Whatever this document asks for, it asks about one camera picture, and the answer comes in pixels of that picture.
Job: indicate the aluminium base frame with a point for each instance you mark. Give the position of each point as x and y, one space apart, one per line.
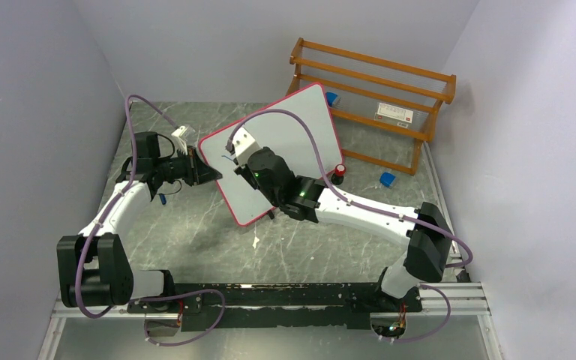
424 311

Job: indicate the blue grey board eraser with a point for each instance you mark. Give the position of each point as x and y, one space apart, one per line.
332 99

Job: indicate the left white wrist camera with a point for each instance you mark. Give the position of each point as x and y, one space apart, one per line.
183 136

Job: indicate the wooden shelf rack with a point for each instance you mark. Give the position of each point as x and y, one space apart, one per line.
362 81

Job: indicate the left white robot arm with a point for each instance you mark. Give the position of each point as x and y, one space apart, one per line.
96 253

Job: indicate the white cardboard box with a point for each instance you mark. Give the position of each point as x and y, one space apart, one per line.
400 116

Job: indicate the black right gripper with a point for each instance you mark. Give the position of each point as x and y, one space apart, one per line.
241 169

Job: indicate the pink-framed whiteboard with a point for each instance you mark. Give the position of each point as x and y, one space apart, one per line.
286 138

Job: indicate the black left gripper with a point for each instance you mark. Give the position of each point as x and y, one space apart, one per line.
197 172

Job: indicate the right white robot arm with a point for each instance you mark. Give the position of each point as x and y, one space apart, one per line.
423 231

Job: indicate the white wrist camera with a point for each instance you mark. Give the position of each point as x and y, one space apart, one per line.
183 136
244 145

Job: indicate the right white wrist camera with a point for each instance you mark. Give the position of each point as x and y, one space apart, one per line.
244 145

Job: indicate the black base beam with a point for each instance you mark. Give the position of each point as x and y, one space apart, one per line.
255 306

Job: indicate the blue square block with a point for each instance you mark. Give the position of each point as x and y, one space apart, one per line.
387 179

